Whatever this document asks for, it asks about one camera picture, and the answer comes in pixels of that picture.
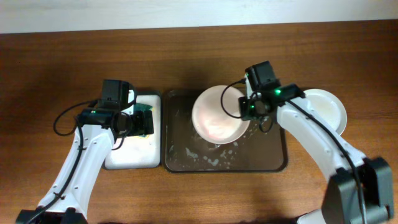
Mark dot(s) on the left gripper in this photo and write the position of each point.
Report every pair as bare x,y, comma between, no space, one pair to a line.
140,128

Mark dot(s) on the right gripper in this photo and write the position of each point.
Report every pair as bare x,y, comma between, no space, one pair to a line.
244,114

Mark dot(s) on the green yellow sponge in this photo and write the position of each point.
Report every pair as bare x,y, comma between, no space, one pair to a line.
142,118

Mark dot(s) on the pink plate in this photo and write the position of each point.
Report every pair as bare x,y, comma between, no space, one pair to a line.
216,115

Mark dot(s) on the pale green plate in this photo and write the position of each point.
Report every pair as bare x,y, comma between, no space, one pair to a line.
329,107

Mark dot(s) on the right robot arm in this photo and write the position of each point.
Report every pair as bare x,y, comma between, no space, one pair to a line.
360,189

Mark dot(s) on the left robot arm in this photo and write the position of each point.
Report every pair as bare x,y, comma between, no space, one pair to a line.
68,198

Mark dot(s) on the small black soapy tray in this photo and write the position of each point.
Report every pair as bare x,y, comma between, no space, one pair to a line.
137,152

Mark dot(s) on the large brown tray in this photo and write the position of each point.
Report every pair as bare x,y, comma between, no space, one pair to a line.
184,151

